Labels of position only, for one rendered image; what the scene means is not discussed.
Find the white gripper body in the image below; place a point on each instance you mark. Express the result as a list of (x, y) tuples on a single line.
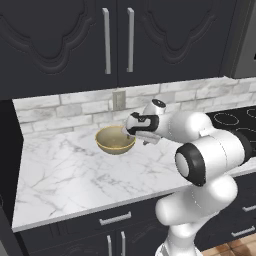
[(135, 122)]

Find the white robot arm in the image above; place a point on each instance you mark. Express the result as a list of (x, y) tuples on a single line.
[(213, 150)]

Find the olive yellow bowl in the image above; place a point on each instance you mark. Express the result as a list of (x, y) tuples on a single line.
[(113, 143)]

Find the black hob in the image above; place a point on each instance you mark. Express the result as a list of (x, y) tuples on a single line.
[(233, 121)]

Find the dark base cupboard door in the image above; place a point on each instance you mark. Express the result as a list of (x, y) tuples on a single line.
[(140, 241), (66, 245)]

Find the dark small drawer front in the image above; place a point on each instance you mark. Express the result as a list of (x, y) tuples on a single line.
[(245, 196), (230, 233)]

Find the dark tall cabinet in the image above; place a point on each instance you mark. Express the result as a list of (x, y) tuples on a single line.
[(8, 173)]

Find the grey range hood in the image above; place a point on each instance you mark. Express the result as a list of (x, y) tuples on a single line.
[(246, 50)]

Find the grey wall outlet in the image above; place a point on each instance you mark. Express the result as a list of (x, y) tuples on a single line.
[(119, 100)]

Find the dark wall cupboard door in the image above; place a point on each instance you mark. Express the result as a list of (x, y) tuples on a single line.
[(50, 43), (176, 36)]

